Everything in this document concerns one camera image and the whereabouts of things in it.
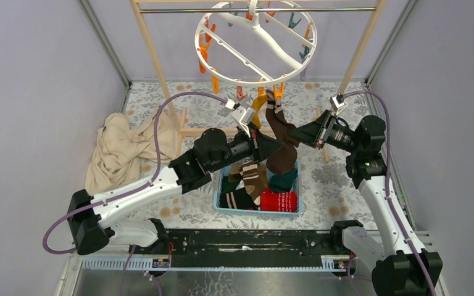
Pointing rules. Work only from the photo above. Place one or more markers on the black sock with beige stripes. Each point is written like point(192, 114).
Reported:
point(238, 200)

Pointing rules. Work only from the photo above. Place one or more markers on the dark brown sock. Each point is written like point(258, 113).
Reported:
point(283, 160)

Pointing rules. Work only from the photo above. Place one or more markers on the dark teal sock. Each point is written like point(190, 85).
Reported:
point(282, 183)

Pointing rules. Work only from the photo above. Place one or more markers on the beige crumpled cloth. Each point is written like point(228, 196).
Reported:
point(116, 160)

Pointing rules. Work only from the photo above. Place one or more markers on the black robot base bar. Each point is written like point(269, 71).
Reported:
point(251, 248)

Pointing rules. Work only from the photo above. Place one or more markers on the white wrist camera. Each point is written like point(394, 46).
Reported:
point(242, 113)
point(338, 104)

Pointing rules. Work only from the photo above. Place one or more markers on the white round clip hanger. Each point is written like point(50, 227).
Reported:
point(255, 45)

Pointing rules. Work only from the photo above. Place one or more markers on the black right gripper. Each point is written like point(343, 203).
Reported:
point(310, 134)

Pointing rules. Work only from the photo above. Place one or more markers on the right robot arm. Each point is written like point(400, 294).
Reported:
point(400, 264)

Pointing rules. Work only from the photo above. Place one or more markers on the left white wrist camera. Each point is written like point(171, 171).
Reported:
point(242, 113)

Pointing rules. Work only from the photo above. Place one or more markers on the mustard yellow sock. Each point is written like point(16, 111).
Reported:
point(257, 105)

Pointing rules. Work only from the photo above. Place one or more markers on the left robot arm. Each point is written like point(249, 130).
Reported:
point(99, 220)

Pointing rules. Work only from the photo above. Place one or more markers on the red patterned sock pair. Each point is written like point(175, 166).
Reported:
point(279, 201)

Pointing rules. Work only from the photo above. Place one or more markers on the brown striped sock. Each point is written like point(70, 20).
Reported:
point(254, 179)

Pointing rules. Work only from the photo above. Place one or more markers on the tan brown sock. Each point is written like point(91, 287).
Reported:
point(235, 174)

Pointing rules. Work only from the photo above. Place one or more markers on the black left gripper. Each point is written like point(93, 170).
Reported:
point(260, 147)

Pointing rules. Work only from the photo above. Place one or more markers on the dark green sock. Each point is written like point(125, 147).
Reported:
point(227, 186)

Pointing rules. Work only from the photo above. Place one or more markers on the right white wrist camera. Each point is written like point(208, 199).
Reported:
point(338, 104)

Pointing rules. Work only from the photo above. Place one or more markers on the wooden drying rack frame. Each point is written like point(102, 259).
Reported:
point(171, 102)

